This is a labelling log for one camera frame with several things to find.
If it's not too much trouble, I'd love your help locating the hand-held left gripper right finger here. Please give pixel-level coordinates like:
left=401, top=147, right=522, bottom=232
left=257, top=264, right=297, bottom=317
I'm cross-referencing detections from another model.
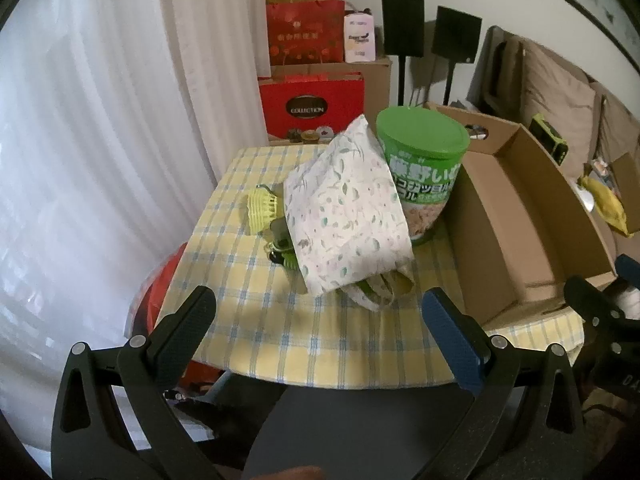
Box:
left=421, top=287, right=586, bottom=480

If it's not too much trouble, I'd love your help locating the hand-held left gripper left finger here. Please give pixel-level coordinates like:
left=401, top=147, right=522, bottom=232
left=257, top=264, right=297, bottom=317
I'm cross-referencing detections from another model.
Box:
left=50, top=285, right=218, bottom=480

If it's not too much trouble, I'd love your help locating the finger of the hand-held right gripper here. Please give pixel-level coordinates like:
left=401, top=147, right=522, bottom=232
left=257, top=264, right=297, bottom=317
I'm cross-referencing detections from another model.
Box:
left=564, top=275, right=626, bottom=331
left=615, top=254, right=640, bottom=286

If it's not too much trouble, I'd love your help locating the cardboard tray box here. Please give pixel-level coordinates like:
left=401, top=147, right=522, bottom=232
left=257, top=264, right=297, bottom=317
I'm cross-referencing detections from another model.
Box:
left=425, top=101, right=618, bottom=326

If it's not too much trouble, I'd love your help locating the grey green clip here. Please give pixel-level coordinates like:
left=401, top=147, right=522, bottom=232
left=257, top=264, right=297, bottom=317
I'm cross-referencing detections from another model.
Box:
left=265, top=217, right=291, bottom=247

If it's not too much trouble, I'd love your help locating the floral fabric bag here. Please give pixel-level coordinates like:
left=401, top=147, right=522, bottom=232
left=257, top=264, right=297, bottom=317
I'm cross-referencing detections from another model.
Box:
left=282, top=115, right=417, bottom=313

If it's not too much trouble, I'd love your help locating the green lidded canister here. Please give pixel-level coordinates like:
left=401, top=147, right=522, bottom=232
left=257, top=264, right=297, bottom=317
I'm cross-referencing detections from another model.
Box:
left=376, top=106, right=472, bottom=246

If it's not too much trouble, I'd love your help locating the yellow snack bag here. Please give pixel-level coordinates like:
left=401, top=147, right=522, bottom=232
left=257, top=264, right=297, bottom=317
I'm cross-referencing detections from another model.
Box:
left=577, top=175, right=630, bottom=237

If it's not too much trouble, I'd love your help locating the white round device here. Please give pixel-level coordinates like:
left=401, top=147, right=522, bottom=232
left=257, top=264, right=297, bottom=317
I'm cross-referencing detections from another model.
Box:
left=574, top=185, right=596, bottom=213

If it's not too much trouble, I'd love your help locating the yellow checkered tablecloth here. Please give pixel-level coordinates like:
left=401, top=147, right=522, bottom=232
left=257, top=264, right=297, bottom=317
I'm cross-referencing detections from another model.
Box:
left=155, top=146, right=586, bottom=391

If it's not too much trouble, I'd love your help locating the black green clip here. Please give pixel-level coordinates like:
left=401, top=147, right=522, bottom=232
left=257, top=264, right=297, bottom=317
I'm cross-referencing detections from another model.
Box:
left=265, top=246, right=301, bottom=272

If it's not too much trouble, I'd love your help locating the grey chair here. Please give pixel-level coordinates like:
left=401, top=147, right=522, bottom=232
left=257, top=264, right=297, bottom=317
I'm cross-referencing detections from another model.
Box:
left=240, top=385, right=481, bottom=480

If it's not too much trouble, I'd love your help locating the green black device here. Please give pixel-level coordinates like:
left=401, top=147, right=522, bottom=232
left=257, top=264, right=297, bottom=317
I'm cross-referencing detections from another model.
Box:
left=529, top=114, right=570, bottom=166

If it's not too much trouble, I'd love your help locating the large brown cushion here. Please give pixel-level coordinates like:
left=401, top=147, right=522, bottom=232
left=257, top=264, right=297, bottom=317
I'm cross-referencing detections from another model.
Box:
left=517, top=40, right=598, bottom=166

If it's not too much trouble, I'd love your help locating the white curtain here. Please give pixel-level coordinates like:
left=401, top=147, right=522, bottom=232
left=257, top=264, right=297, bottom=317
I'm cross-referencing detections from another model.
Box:
left=0, top=0, right=273, bottom=461

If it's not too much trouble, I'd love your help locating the brown sofa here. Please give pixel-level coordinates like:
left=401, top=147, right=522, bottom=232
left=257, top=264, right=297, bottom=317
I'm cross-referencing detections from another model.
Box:
left=467, top=25, right=640, bottom=281

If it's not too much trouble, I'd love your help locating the red gift box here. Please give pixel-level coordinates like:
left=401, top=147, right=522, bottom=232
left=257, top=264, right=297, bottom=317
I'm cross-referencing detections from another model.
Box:
left=257, top=72, right=366, bottom=147
left=265, top=0, right=347, bottom=67

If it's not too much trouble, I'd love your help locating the large cardboard box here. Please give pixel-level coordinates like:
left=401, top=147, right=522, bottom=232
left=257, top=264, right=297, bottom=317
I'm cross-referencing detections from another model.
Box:
left=270, top=56, right=393, bottom=126

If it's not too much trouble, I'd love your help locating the black speaker on stand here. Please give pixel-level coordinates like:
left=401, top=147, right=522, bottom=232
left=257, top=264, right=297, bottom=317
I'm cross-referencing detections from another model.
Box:
left=431, top=6, right=483, bottom=107
left=381, top=0, right=426, bottom=108

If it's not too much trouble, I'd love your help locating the white pink box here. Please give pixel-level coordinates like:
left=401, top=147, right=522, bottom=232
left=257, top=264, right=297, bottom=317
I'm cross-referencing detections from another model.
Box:
left=343, top=10, right=377, bottom=63

